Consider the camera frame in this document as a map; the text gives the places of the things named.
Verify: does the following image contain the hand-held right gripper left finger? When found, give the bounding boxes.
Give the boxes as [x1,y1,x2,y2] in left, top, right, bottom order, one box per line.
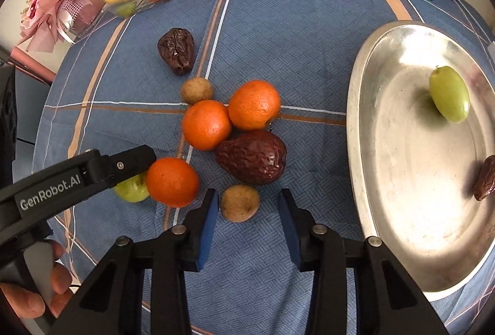
[50,188,220,335]

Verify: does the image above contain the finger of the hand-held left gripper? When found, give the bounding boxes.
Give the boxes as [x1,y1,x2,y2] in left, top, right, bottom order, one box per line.
[87,145,157,188]

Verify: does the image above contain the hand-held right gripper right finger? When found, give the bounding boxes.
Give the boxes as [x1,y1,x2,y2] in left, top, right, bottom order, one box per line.
[278,188,449,335]

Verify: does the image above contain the green jujube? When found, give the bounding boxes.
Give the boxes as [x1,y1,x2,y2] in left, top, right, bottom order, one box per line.
[113,172,151,203]
[429,65,471,123]

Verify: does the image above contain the brown longan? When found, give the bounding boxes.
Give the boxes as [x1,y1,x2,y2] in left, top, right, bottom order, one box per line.
[181,77,214,105]
[220,184,260,223]

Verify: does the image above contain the orange mandarin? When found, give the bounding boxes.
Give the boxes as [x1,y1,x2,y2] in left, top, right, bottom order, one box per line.
[182,99,233,152]
[145,157,200,208]
[228,80,282,131]

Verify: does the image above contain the large dried red date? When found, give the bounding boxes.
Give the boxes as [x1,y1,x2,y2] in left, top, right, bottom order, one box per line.
[215,130,288,186]

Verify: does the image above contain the dark dried red date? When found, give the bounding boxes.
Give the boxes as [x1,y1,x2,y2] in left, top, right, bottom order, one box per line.
[157,28,196,76]

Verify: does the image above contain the round silver metal plate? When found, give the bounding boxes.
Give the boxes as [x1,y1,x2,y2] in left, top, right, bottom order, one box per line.
[346,20,495,302]

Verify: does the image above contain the long dried red date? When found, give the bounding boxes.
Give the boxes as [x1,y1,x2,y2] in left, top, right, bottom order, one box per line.
[474,155,495,202]

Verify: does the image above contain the person's left hand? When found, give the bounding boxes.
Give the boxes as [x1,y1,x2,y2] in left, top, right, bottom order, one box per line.
[0,240,75,320]

